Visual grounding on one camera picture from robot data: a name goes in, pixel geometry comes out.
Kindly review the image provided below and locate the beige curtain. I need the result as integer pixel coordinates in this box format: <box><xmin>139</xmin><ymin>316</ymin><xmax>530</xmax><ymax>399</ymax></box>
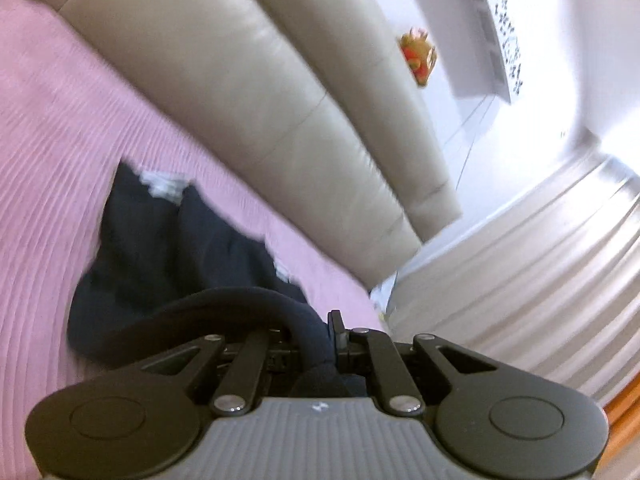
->
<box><xmin>385</xmin><ymin>152</ymin><xmax>640</xmax><ymax>411</ymax></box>

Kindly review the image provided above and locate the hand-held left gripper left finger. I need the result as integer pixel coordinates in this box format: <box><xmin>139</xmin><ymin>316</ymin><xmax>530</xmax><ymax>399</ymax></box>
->
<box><xmin>140</xmin><ymin>329</ymin><xmax>302</xmax><ymax>417</ymax></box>

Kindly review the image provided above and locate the pink quilted blanket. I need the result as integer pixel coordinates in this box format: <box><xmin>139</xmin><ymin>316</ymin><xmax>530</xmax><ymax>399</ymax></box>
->
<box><xmin>0</xmin><ymin>0</ymin><xmax>390</xmax><ymax>480</ymax></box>

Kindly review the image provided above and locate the navy striped-sleeve hoodie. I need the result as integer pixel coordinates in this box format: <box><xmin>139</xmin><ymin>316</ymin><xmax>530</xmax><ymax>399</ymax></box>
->
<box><xmin>67</xmin><ymin>160</ymin><xmax>371</xmax><ymax>397</ymax></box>

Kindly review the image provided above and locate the white patterned wall panel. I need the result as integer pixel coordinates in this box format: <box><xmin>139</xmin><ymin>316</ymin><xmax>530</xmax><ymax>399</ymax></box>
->
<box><xmin>459</xmin><ymin>0</ymin><xmax>526</xmax><ymax>106</ymax></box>

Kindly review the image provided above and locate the orange wooden furniture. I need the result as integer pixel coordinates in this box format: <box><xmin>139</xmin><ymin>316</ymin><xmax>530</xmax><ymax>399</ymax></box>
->
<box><xmin>602</xmin><ymin>389</ymin><xmax>640</xmax><ymax>480</ymax></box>

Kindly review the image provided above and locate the red yellow wall ornament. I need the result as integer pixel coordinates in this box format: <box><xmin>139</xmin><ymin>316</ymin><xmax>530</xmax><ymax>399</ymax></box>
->
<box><xmin>397</xmin><ymin>27</ymin><xmax>439</xmax><ymax>89</ymax></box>

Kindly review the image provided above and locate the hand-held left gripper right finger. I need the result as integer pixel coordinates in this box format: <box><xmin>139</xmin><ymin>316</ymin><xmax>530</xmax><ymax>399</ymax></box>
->
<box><xmin>327</xmin><ymin>310</ymin><xmax>502</xmax><ymax>417</ymax></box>

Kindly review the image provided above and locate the beige leather headboard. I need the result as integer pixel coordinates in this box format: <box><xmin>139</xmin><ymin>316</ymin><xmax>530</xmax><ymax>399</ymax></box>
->
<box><xmin>5</xmin><ymin>0</ymin><xmax>463</xmax><ymax>291</ymax></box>

